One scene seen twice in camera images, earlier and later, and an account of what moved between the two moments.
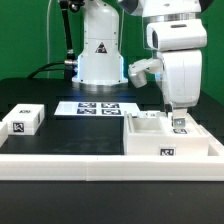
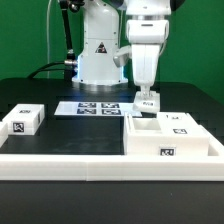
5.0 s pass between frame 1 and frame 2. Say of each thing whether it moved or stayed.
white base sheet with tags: stayed
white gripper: moved
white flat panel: stayed
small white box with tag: stayed
